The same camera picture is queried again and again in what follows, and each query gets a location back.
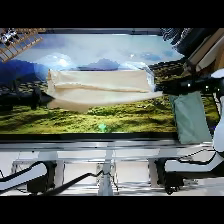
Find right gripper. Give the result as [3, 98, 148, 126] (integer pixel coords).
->
[154, 82, 175, 97]

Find cream trousers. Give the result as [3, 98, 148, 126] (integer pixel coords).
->
[45, 67, 165, 113]

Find pale green garment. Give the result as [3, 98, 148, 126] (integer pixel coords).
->
[169, 91, 213, 145]

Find striped garment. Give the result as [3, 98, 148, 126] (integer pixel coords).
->
[160, 28, 193, 46]

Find black garment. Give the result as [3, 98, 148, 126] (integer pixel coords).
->
[175, 28, 218, 58]

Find wooden lattice rack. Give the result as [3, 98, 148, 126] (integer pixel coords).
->
[0, 28, 47, 64]

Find silver frame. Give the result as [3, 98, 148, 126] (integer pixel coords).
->
[0, 139, 224, 197]

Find black cable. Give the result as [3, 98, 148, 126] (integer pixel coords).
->
[42, 169, 105, 197]

